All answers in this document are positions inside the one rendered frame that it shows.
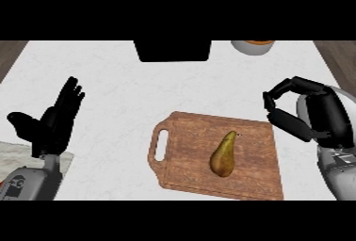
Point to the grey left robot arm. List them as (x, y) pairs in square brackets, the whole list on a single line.
[(33, 183)]

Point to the white cup with orange top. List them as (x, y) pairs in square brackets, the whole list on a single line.
[(253, 47)]

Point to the yellow-green pear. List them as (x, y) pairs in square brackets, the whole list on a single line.
[(223, 157)]

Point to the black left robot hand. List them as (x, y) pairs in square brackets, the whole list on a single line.
[(55, 125)]

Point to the brown wooden cutting board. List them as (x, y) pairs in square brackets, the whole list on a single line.
[(189, 147)]

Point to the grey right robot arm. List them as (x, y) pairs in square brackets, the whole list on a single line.
[(340, 175)]

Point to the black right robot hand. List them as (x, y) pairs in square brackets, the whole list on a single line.
[(331, 116)]

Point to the black box-shaped appliance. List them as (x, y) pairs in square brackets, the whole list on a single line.
[(172, 50)]

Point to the grey marbled placemat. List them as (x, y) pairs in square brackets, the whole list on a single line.
[(18, 155)]

